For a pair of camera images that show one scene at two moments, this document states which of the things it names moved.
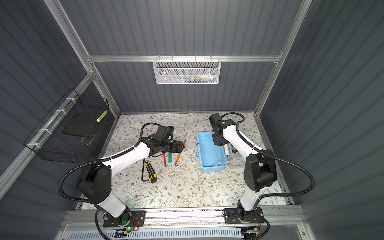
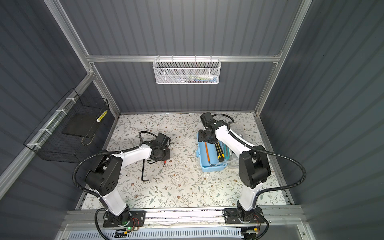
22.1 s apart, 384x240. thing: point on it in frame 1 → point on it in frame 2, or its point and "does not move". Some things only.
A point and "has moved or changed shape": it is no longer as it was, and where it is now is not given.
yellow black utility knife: (151, 171) → (219, 151)
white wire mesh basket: (186, 71) does not move
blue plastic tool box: (212, 157) does not move
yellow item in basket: (101, 116) does not move
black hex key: (142, 179) does not move
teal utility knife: (170, 157) has moved or changed shape
